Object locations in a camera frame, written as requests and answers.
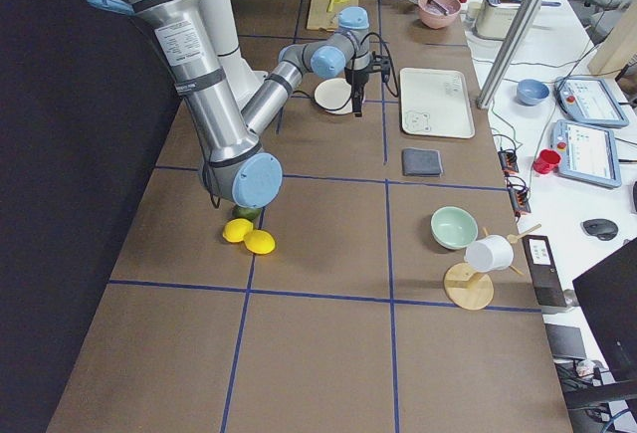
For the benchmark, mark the beige round plate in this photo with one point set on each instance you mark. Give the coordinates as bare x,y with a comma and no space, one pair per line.
335,96

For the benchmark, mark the yellow lemon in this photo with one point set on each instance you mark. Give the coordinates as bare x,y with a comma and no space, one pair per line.
235,230
259,242

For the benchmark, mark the teach pendant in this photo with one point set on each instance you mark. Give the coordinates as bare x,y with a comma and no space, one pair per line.
588,153
588,100

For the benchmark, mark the white toaster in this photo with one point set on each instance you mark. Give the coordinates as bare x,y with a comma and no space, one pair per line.
495,18

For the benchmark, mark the mint green bowl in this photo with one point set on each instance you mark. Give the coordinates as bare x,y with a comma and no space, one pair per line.
453,227

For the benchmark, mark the pink bowl with ice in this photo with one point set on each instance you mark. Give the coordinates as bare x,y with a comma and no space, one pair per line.
437,14

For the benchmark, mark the white bear serving tray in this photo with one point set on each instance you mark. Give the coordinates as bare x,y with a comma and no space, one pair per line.
435,103

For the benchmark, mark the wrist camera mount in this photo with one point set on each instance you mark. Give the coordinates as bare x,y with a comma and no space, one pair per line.
380,64

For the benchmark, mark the red cup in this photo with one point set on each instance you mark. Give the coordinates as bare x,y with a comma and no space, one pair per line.
546,161

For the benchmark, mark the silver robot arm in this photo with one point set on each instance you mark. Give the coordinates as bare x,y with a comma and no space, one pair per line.
230,104

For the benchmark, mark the white mug on stand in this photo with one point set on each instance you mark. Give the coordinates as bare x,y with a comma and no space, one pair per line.
491,253

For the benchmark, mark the folded grey cloth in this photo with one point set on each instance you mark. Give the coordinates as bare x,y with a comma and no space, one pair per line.
421,162

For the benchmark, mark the wooden mug tree stand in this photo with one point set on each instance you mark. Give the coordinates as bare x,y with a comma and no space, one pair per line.
472,290

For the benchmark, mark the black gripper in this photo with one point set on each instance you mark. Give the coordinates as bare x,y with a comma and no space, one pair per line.
358,78

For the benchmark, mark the black computer mouse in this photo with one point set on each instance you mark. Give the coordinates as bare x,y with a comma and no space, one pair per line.
602,229

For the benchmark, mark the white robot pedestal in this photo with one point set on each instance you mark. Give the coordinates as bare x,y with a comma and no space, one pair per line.
218,18

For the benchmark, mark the black box with label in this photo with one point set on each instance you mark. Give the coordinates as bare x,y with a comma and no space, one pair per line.
544,276

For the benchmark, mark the black monitor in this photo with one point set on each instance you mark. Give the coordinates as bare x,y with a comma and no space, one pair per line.
607,296

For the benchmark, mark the aluminium frame post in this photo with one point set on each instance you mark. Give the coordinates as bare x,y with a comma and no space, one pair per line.
516,34

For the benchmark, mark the green avocado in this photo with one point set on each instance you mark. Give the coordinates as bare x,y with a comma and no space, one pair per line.
248,213

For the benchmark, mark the yellow lemon lower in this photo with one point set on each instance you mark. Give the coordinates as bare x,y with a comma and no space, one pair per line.
259,242

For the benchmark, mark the blue bowl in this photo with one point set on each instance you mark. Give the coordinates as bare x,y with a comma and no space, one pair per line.
531,92

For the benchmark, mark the yellow lemon upper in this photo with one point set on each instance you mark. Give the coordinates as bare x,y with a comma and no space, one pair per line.
235,230

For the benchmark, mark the wooden cutting board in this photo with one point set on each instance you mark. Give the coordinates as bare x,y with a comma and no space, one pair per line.
319,19

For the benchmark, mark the teach pendant near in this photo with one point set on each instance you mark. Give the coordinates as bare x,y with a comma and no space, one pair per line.
588,153

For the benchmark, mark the teach pendant far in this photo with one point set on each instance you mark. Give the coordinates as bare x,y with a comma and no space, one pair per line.
588,100

